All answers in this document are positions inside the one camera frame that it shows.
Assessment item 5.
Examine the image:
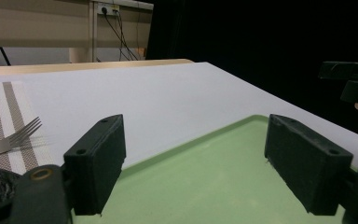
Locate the grey striped placemat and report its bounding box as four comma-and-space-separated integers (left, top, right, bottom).
0, 81, 55, 175

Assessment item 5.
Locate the white foam board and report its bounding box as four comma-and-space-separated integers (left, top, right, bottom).
0, 62, 358, 175

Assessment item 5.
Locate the bundle of black cables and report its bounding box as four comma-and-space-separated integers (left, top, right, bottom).
102, 8, 140, 62

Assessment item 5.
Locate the green plastic tray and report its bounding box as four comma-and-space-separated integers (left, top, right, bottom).
71, 114, 358, 224

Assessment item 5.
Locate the white wall power socket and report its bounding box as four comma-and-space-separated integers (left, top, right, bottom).
96, 3, 120, 15

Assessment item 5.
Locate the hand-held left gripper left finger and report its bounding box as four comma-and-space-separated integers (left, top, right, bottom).
63, 114, 128, 217

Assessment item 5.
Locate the black curtain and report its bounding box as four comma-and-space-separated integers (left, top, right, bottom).
145, 0, 358, 142

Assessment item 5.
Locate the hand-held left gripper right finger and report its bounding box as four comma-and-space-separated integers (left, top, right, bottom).
264, 113, 354, 217

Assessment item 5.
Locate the beige wooden desk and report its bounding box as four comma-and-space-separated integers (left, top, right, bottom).
0, 0, 155, 63

